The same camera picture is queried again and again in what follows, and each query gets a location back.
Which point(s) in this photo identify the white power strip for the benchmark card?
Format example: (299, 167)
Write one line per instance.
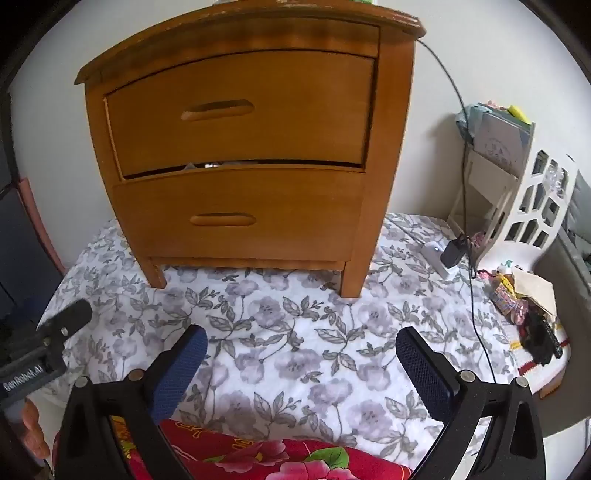
(431, 251)

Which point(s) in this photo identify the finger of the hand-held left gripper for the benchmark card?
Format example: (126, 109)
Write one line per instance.
(69, 316)

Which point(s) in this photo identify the red floral blanket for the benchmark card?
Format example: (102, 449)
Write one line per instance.
(277, 461)

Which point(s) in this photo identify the dark cabinet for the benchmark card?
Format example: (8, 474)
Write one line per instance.
(23, 258)

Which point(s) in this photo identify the grey floral white quilt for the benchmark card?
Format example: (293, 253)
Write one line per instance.
(300, 323)

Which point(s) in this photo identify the grey book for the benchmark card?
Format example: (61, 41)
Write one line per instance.
(501, 143)

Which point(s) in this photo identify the black charger adapter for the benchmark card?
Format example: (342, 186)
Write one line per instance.
(451, 253)

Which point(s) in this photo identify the yellow small item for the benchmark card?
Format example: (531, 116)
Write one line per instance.
(518, 114)

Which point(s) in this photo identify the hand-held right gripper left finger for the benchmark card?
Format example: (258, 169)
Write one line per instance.
(180, 369)

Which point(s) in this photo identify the person's left hand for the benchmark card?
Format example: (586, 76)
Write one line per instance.
(34, 422)

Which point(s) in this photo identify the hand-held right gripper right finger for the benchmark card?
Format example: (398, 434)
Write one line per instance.
(422, 369)

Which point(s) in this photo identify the colourful snack packet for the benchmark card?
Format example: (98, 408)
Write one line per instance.
(505, 295)

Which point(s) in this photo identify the clear crumpled plastic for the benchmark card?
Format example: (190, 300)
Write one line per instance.
(554, 177)

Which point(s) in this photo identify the white red crochet mat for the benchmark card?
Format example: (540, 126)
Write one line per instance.
(528, 369)

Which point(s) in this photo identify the wooden nightstand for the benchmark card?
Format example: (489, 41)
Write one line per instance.
(392, 138)

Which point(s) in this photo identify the white cutout storage rack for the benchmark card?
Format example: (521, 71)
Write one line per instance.
(517, 251)

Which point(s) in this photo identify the teal plastic bag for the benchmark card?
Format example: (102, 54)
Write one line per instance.
(466, 122)

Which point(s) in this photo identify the wooden drawer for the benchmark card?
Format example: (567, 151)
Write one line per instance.
(286, 203)
(231, 138)

